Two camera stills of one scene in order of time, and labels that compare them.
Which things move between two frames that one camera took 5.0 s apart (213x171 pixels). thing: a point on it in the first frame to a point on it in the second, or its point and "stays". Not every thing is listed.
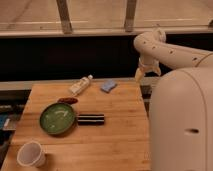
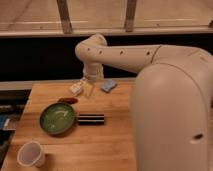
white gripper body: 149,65 to 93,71
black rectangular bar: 91,119 stays
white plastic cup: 31,154 stays
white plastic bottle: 80,85 stays
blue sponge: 108,85 stays
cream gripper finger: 139,75 to 88,88
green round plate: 57,118 stays
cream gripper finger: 158,71 to 83,83
